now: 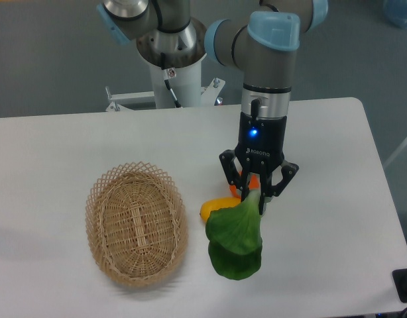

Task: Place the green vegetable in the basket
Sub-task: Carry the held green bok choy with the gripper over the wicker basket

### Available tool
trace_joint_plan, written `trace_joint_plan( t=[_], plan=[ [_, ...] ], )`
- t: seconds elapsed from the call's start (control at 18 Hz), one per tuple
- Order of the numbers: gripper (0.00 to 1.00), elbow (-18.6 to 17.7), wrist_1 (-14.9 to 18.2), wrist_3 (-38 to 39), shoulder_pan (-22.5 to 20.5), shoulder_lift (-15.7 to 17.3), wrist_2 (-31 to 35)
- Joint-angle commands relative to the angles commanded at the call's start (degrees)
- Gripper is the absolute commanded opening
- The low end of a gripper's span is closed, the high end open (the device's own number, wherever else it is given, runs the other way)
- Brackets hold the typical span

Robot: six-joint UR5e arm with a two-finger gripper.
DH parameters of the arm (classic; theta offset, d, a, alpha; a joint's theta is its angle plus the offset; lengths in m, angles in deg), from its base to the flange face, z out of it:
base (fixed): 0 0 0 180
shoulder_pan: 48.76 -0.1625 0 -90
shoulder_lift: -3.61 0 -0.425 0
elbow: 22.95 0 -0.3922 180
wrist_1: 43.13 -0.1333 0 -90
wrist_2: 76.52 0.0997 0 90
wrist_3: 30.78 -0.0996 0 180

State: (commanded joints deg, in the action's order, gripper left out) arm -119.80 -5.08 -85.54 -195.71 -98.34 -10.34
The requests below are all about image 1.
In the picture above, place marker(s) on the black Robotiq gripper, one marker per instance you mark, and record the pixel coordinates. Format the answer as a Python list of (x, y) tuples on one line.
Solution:
[(260, 141)]

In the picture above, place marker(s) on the green bok choy vegetable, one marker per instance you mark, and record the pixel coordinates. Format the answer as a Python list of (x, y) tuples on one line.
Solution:
[(235, 241)]

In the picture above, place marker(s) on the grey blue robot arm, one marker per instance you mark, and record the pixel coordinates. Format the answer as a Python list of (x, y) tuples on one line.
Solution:
[(263, 47)]

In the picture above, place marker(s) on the woven wicker basket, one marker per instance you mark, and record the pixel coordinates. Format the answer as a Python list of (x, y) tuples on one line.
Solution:
[(136, 224)]

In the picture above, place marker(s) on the orange tangerine toy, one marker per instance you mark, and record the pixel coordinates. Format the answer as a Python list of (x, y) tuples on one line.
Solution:
[(253, 184)]

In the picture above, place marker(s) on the yellow mango toy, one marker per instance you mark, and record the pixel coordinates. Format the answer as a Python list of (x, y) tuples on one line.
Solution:
[(217, 204)]

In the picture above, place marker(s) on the black power socket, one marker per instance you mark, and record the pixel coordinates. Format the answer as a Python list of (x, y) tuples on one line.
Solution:
[(400, 281)]

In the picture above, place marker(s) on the blue plastic bag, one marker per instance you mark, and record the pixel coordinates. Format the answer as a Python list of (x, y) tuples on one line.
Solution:
[(396, 12)]

